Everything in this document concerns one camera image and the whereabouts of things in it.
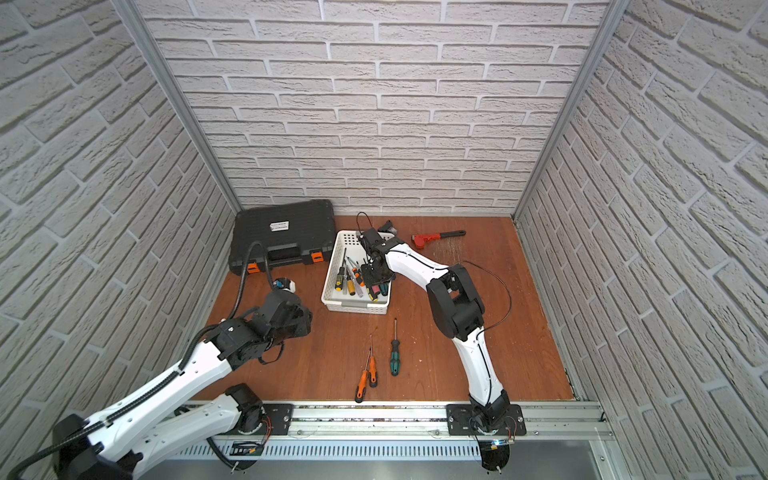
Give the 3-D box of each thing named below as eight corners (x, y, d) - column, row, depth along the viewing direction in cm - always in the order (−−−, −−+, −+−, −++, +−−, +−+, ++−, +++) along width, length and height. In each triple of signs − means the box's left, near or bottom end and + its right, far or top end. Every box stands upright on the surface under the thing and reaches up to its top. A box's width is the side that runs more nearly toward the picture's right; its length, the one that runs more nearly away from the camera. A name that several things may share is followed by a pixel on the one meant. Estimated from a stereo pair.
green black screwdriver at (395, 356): (390, 376, 83) (390, 374, 81) (390, 321, 93) (390, 318, 91) (400, 376, 83) (400, 374, 81) (399, 321, 93) (400, 318, 91)
